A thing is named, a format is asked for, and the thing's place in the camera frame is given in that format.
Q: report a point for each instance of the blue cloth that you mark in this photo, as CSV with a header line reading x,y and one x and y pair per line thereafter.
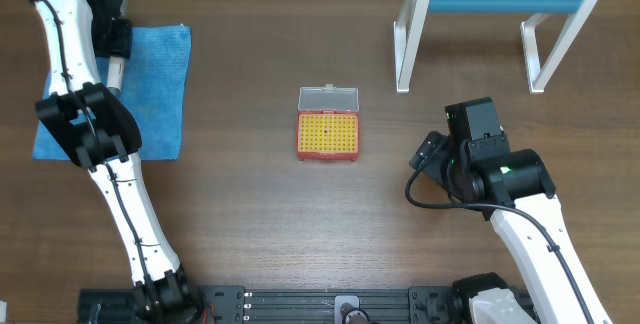
x,y
155,99

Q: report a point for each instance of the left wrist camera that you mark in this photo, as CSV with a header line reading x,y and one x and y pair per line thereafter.
x,y
117,4

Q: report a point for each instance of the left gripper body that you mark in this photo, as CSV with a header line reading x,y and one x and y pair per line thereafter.
x,y
119,39

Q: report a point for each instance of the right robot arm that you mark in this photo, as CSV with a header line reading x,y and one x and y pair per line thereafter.
x,y
537,244

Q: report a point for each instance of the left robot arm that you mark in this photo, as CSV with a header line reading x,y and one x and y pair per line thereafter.
x,y
72,49

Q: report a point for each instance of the red and yellow tip box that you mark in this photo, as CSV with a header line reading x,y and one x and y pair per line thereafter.
x,y
328,133

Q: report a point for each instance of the white pipette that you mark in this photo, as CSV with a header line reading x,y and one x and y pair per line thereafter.
x,y
114,75

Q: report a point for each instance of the mounting rail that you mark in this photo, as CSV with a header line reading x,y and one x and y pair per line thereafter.
x,y
300,305

